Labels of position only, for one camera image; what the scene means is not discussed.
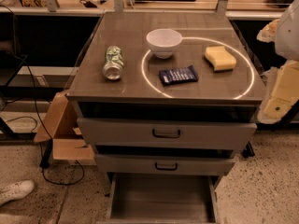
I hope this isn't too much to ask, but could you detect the grey bottom drawer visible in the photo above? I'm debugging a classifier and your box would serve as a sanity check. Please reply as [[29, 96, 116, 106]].
[[96, 174, 220, 224]]

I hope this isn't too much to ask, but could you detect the grey drawer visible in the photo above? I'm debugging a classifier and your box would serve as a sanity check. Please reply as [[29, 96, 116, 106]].
[[96, 174, 220, 224], [78, 118, 256, 150], [94, 146, 234, 176]]

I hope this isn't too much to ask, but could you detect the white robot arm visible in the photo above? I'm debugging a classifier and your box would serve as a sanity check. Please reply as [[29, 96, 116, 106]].
[[257, 0, 299, 124]]

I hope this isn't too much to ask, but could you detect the grey middle drawer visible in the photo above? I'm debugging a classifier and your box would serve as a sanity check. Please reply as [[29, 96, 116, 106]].
[[94, 146, 234, 176]]

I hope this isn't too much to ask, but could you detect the grey drawer cabinet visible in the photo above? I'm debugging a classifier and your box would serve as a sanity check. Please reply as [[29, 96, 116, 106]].
[[66, 11, 267, 224]]

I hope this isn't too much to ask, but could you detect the grey top drawer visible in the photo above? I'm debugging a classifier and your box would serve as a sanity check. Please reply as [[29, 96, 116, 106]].
[[78, 118, 256, 150]]

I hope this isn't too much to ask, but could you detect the yellow sponge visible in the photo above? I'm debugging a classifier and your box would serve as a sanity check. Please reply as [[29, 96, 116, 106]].
[[204, 46, 236, 72]]

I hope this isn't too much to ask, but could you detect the dark blue snack packet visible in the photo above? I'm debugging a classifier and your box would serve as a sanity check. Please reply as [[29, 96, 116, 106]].
[[159, 65, 198, 86]]

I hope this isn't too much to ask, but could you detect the white ceramic bowl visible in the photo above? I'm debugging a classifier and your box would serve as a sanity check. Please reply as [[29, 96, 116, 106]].
[[146, 29, 182, 59]]

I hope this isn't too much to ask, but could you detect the green soda can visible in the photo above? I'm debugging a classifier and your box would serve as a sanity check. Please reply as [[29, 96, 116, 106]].
[[102, 46, 124, 80]]

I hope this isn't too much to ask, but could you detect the brown cardboard box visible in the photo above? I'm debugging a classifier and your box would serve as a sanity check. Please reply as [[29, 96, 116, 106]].
[[34, 91, 95, 165]]

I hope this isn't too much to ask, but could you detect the white sneaker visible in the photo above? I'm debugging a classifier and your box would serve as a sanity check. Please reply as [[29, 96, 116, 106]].
[[0, 180, 35, 206]]

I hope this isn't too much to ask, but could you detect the black floor cable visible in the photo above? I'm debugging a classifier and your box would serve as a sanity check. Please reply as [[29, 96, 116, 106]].
[[0, 5, 86, 186]]

